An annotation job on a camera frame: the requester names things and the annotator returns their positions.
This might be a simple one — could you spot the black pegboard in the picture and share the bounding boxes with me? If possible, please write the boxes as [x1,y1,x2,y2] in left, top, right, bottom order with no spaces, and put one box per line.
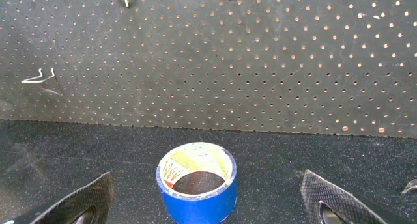
[0,0,417,140]

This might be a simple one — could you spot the roll of blue tape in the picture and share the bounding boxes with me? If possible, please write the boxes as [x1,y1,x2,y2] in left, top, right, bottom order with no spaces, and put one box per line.
[155,141,238,224]

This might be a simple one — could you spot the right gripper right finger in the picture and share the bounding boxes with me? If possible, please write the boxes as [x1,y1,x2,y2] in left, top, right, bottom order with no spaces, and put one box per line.
[299,169,389,224]

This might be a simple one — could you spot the hammer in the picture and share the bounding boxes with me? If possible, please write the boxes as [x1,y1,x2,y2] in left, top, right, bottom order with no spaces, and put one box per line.
[401,178,417,195]

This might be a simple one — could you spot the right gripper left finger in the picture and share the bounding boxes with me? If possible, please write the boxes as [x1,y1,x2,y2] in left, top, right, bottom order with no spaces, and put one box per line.
[28,171,115,224]

